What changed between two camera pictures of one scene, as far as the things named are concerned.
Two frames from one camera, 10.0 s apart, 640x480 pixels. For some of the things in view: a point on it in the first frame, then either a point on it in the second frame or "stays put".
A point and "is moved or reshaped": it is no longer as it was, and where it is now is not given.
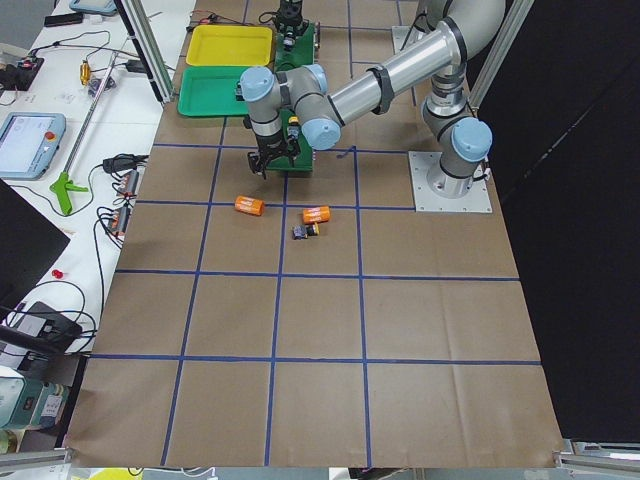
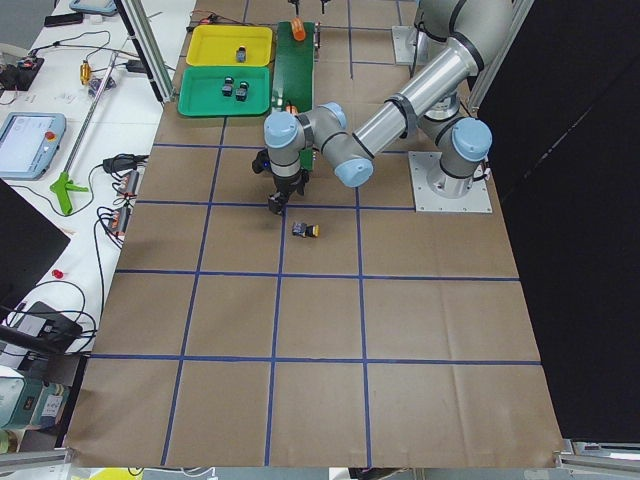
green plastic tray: x=210 y=92 stays put
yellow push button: x=293 y=127 is moved or reshaped
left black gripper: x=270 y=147 → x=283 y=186
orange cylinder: x=249 y=205 is moved or reshaped
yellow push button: x=305 y=231 stays put
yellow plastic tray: x=229 y=45 stays put
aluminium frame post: x=144 y=42 stays put
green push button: x=238 y=95 stays put
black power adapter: x=135 y=66 stays put
